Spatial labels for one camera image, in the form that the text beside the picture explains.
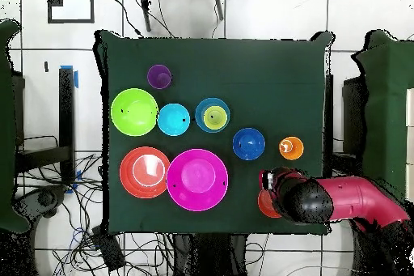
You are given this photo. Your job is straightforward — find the small cyan bowl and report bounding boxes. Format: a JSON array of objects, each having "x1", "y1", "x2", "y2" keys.
[{"x1": 157, "y1": 103, "x2": 192, "y2": 137}]

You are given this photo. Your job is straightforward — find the blue tape strip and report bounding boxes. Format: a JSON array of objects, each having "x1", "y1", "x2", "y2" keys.
[{"x1": 60, "y1": 65, "x2": 79, "y2": 89}]

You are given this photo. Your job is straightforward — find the yellow plastic cup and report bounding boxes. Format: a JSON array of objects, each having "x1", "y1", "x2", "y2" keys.
[{"x1": 202, "y1": 104, "x2": 228, "y2": 130}]

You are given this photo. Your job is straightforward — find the black power strip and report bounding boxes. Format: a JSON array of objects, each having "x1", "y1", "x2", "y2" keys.
[{"x1": 91, "y1": 225, "x2": 126, "y2": 272}]

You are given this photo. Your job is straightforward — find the black metal stand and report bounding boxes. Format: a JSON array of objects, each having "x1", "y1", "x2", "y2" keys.
[{"x1": 14, "y1": 66, "x2": 77, "y2": 188}]

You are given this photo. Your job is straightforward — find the tangle of floor cables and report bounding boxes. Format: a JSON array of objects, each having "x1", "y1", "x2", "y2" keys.
[{"x1": 15, "y1": 152, "x2": 175, "y2": 276}]

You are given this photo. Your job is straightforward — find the black floor cable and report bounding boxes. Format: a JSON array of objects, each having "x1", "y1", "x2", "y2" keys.
[{"x1": 108, "y1": 0, "x2": 144, "y2": 37}]

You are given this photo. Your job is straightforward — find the small dark blue bowl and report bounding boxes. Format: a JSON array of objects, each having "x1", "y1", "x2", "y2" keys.
[{"x1": 231, "y1": 127, "x2": 267, "y2": 161}]

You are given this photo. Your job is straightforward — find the purple plastic cup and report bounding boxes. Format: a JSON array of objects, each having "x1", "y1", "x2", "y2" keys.
[{"x1": 146, "y1": 64, "x2": 173, "y2": 90}]

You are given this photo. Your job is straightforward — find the small orange bowl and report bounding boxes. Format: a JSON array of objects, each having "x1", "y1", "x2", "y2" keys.
[{"x1": 257, "y1": 189, "x2": 283, "y2": 219}]

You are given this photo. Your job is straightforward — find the large lime green bowl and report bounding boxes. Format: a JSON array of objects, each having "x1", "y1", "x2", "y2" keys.
[{"x1": 110, "y1": 87, "x2": 160, "y2": 137}]

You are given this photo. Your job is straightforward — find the dark green table cloth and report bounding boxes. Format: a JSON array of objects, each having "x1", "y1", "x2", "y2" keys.
[{"x1": 93, "y1": 28, "x2": 336, "y2": 236}]

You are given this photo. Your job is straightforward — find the medium blue bowl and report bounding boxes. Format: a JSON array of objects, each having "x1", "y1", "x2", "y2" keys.
[{"x1": 194, "y1": 97, "x2": 231, "y2": 134}]

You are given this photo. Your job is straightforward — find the large red-orange bowl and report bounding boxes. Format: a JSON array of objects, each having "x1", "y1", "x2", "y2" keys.
[{"x1": 119, "y1": 146, "x2": 171, "y2": 200}]

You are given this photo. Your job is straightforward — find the large pink bowl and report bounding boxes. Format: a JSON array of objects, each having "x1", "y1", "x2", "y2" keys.
[{"x1": 166, "y1": 148, "x2": 230, "y2": 212}]

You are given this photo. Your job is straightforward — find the grey chair base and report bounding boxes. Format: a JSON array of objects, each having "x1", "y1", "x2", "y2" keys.
[{"x1": 12, "y1": 185, "x2": 69, "y2": 222}]

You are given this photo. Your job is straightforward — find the orange plastic cup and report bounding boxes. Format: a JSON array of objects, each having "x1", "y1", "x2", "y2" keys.
[{"x1": 278, "y1": 135, "x2": 305, "y2": 161}]

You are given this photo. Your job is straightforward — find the green covered side table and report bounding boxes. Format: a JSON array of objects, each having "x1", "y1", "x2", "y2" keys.
[
  {"x1": 0, "y1": 19, "x2": 32, "y2": 234},
  {"x1": 350, "y1": 28, "x2": 414, "y2": 206}
]

